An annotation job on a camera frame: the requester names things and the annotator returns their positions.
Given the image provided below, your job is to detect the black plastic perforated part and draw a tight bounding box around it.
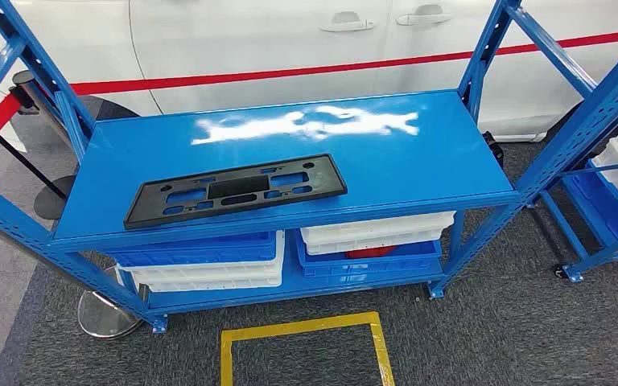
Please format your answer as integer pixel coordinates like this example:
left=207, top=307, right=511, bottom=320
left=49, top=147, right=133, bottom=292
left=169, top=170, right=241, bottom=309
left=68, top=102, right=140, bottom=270
left=123, top=153, right=349, bottom=231

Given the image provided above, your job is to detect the blue metal shelf rack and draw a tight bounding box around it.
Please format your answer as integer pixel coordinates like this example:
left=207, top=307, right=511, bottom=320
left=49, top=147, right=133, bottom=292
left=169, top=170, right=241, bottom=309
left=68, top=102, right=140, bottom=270
left=0, top=0, right=618, bottom=335

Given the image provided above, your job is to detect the red item in crate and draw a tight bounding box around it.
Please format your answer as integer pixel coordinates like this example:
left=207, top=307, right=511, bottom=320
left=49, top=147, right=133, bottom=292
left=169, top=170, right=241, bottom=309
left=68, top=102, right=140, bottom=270
left=344, top=244, right=398, bottom=261

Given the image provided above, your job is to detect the blue plastic crate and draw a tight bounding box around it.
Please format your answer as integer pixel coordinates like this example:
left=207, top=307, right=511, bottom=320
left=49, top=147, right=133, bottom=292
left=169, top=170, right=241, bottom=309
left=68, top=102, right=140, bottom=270
left=104, top=230, right=280, bottom=269
left=570, top=169, right=618, bottom=244
left=294, top=230, right=444, bottom=280

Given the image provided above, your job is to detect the yellow floor tape square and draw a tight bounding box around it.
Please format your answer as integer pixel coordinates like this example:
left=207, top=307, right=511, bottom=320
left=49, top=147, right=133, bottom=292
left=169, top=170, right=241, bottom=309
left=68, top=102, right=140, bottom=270
left=219, top=310, right=397, bottom=386

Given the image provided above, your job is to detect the white car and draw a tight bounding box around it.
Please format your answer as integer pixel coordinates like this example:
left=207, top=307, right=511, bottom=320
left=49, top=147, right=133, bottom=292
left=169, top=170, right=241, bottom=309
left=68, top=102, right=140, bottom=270
left=0, top=0, right=618, bottom=145

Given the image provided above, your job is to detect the blue wheeled rack cart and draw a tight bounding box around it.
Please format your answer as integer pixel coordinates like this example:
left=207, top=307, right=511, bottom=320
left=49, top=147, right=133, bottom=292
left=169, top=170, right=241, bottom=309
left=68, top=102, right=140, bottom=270
left=539, top=157, right=618, bottom=285

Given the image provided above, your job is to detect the white car door handle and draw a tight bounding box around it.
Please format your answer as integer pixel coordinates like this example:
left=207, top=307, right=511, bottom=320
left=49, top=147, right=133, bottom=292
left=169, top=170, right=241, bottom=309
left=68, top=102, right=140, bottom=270
left=318, top=10, right=377, bottom=34
left=394, top=4, right=456, bottom=27

